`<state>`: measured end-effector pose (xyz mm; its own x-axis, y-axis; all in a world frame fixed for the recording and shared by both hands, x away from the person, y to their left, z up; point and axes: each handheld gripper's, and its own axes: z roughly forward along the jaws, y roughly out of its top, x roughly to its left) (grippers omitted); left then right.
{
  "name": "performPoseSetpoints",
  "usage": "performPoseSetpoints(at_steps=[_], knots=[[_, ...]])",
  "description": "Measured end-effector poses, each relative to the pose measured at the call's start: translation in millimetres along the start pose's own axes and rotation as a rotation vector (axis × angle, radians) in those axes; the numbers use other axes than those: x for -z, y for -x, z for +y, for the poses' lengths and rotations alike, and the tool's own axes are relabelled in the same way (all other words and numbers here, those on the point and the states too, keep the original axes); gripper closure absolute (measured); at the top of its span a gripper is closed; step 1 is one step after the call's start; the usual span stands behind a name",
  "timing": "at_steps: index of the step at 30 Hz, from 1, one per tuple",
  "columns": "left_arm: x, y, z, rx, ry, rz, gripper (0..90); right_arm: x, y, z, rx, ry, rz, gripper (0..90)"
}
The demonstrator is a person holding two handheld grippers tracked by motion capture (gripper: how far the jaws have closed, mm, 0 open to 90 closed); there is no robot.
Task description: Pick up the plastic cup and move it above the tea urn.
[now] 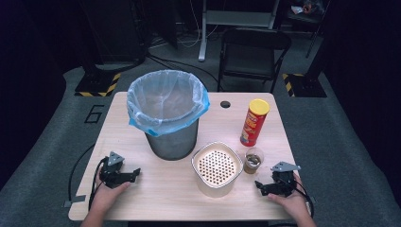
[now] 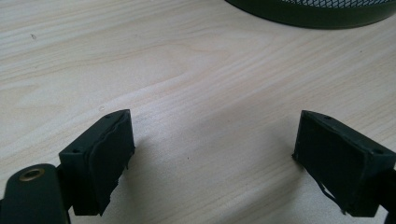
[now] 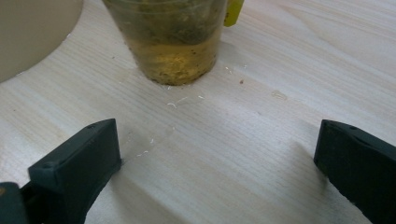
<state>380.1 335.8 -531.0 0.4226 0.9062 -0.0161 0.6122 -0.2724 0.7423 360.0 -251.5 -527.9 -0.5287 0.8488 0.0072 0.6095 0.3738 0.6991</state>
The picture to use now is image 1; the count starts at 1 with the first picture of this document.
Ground thick black floor cable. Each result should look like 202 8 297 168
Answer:
146 53 222 92

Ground black yellow striped base plate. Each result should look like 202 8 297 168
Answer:
74 72 122 97
282 73 328 98

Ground clear plastic cup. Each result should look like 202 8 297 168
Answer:
243 147 265 175

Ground cream container with strainer lid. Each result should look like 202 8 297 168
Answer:
190 141 244 199

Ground red chips can yellow lid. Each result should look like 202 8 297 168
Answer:
239 98 271 148

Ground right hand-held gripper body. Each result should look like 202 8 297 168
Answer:
270 161 302 199

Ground blue plastic trash bag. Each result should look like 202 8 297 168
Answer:
126 69 211 138

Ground black cabinet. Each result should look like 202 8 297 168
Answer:
78 0 149 72

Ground white desk frame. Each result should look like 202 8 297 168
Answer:
198 0 281 62

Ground person's right hand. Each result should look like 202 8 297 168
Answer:
267 172 311 222

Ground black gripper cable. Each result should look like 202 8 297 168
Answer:
88 157 110 212
294 179 315 219

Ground white cables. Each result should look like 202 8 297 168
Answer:
176 0 219 49

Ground grey tape strip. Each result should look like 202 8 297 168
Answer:
63 194 87 208

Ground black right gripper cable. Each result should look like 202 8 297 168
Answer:
294 179 315 219

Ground dark wet tea residue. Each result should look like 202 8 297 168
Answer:
247 154 262 167

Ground black folding chair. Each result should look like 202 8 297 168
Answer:
217 27 292 95

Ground grey trash bin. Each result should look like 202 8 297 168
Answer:
145 117 201 162

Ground dark cluttered shelf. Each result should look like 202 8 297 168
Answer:
282 0 331 36

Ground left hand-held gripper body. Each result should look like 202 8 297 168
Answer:
99 150 127 189

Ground person's left hand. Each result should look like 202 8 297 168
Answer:
89 169 131 219

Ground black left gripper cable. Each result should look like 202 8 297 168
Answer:
88 157 110 212

